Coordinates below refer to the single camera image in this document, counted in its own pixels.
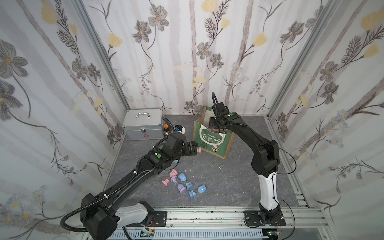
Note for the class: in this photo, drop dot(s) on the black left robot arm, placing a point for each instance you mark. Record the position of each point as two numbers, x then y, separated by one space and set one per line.
98 214

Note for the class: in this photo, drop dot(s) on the brown bottle orange cap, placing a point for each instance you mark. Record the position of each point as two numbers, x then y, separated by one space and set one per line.
166 129

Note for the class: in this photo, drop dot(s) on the blue hourglass front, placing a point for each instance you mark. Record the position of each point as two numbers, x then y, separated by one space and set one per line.
202 189

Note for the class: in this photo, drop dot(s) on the green burlap canvas bag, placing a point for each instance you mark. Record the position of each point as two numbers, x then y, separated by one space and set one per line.
214 141

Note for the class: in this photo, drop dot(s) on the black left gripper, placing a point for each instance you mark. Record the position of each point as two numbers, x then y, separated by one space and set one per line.
192 148

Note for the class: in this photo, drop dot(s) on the silver metal case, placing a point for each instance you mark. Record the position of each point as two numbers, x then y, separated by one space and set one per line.
144 124

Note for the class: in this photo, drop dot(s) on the aluminium corner frame post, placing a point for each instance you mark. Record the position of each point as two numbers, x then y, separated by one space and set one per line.
97 44

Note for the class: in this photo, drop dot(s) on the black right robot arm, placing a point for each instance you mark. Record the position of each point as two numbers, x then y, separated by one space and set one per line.
265 164

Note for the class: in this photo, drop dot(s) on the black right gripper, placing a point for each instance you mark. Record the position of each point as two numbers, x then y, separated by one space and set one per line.
213 122

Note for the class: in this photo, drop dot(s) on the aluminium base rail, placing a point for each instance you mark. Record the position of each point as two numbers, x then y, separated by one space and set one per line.
232 223

